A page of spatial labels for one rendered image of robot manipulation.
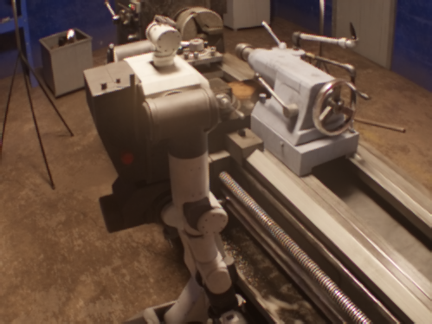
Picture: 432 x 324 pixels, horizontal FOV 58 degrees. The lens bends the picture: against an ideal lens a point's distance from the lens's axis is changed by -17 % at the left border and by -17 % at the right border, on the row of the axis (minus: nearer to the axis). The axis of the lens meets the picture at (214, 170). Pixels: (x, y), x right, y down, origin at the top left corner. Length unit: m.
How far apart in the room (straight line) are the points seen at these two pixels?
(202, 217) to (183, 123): 0.25
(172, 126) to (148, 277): 1.57
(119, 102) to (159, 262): 1.54
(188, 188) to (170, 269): 1.44
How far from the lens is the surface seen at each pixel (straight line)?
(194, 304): 1.71
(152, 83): 1.08
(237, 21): 6.10
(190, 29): 2.39
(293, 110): 1.63
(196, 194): 1.08
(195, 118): 0.97
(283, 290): 1.83
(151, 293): 2.36
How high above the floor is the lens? 1.79
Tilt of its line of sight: 35 degrees down
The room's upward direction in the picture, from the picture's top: 2 degrees counter-clockwise
